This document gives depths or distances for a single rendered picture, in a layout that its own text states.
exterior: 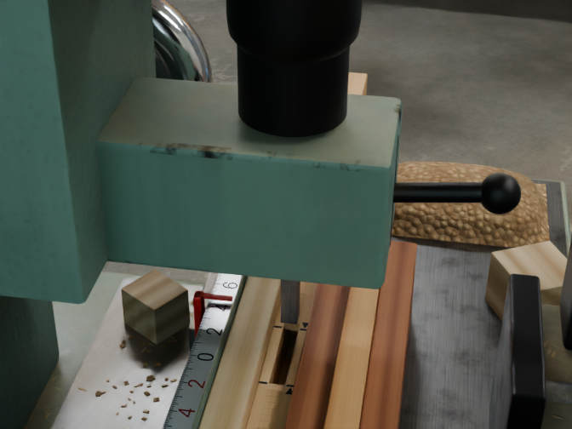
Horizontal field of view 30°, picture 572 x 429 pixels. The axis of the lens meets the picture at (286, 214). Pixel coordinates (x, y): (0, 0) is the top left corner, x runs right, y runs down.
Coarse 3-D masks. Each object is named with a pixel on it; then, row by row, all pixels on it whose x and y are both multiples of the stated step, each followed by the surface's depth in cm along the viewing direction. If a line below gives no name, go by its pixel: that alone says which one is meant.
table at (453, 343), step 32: (416, 256) 70; (448, 256) 70; (480, 256) 70; (416, 288) 67; (448, 288) 67; (480, 288) 67; (416, 320) 65; (448, 320) 65; (480, 320) 65; (416, 352) 62; (448, 352) 62; (480, 352) 62; (416, 384) 60; (448, 384) 60; (480, 384) 60; (416, 416) 58; (448, 416) 58; (480, 416) 58
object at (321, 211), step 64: (128, 128) 50; (192, 128) 50; (384, 128) 50; (128, 192) 50; (192, 192) 49; (256, 192) 49; (320, 192) 48; (384, 192) 48; (128, 256) 52; (192, 256) 51; (256, 256) 51; (320, 256) 50; (384, 256) 50
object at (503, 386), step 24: (528, 288) 52; (504, 312) 54; (528, 312) 50; (504, 336) 52; (528, 336) 49; (504, 360) 51; (528, 360) 47; (504, 384) 50; (528, 384) 46; (552, 384) 51; (504, 408) 49; (528, 408) 46
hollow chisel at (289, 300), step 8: (288, 280) 55; (288, 288) 55; (296, 288) 55; (288, 296) 56; (296, 296) 55; (280, 304) 56; (288, 304) 56; (296, 304) 56; (280, 312) 56; (288, 312) 56; (296, 312) 56; (280, 320) 57; (288, 320) 56; (296, 320) 56
